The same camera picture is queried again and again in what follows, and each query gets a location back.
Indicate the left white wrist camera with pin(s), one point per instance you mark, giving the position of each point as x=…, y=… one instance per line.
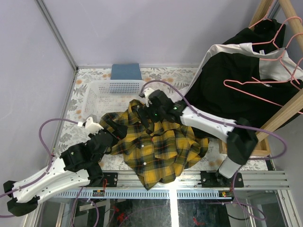
x=91, y=125

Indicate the pink wire hanger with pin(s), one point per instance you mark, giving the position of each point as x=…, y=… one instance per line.
x=271, y=91

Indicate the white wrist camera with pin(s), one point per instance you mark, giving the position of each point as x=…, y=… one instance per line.
x=91, y=125
x=145, y=93

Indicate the white plastic basket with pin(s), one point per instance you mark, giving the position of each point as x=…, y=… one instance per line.
x=106, y=96

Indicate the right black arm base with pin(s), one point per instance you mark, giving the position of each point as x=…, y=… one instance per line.
x=212, y=179

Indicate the front black shirt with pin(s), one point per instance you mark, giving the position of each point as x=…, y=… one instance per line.
x=209, y=94

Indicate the folded blue cloth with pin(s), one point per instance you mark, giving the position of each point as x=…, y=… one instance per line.
x=126, y=72

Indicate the yellow plaid shirt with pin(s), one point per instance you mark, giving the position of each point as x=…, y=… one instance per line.
x=159, y=153

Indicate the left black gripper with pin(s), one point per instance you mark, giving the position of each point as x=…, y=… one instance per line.
x=113, y=135

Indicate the white shirt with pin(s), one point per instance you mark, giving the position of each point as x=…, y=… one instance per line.
x=275, y=65

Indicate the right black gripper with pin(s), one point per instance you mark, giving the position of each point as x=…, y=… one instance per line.
x=145, y=110

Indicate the aluminium mounting rail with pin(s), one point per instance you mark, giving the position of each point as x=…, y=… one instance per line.
x=253, y=180

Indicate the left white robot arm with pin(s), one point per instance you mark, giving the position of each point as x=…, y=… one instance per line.
x=78, y=166

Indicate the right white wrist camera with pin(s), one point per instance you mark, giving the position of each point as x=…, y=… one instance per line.
x=145, y=93

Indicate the grey slotted cable duct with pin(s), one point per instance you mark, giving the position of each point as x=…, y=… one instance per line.
x=144, y=194

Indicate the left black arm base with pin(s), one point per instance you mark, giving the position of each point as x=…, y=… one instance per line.
x=104, y=178

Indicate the aluminium corner frame post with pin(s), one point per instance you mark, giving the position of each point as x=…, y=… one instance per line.
x=55, y=31

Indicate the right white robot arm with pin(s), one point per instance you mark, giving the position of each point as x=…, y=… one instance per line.
x=240, y=140

